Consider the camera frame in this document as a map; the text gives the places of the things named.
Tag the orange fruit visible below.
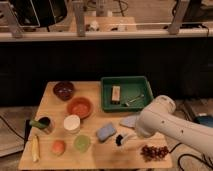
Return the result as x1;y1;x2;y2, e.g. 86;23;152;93
51;140;65;156

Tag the black floor cable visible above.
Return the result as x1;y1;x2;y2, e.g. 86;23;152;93
169;103;213;171

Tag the blue sponge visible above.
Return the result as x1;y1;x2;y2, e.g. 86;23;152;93
96;123;117;142

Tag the grey folded cloth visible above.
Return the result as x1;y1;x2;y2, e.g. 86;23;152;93
120;115;138;128

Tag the brown dried grape bunch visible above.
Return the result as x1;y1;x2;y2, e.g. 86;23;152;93
141;145;169;161

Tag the yellow corn cob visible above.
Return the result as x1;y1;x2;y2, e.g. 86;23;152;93
31;135;40;162

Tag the green cup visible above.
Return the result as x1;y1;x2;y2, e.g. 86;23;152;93
74;135;91;152

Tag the white cup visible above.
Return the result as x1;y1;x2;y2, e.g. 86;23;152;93
63;115;81;134

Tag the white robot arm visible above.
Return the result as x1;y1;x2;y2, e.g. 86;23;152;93
135;95;213;158

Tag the green plastic tray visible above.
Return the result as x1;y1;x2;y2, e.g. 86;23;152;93
101;76;153;112

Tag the blue device on floor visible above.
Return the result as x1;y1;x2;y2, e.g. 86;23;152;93
196;116;213;128

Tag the metal utensil in tray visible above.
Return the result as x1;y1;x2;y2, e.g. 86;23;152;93
124;94;144;107

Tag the red orange bowl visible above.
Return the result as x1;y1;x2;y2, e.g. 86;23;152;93
66;97;93;119

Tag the white horizontal rail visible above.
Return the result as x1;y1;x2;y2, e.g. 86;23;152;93
0;28;213;42

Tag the wooden block in tray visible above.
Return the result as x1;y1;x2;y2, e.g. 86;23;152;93
111;86;120;103

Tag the dark brown bowl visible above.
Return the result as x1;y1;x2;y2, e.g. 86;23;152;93
53;81;74;101

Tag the white handled black brush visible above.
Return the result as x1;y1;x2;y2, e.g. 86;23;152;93
115;134;135;147

